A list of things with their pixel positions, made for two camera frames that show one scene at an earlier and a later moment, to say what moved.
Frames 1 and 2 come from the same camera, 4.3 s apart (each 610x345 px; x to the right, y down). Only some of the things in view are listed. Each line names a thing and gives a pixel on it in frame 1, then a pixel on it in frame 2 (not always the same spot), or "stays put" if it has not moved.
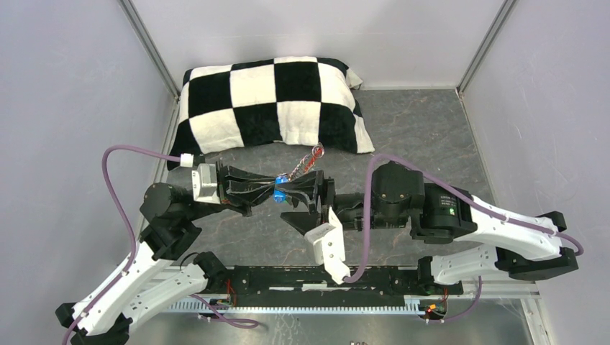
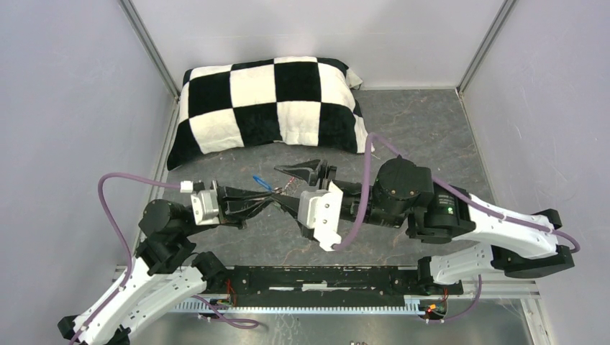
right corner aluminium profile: [485, 46] stays put
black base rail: [317, 283] stays put
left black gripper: [242, 189] → [242, 208]
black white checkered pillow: [309, 100] stays put
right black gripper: [308, 187] → [308, 170]
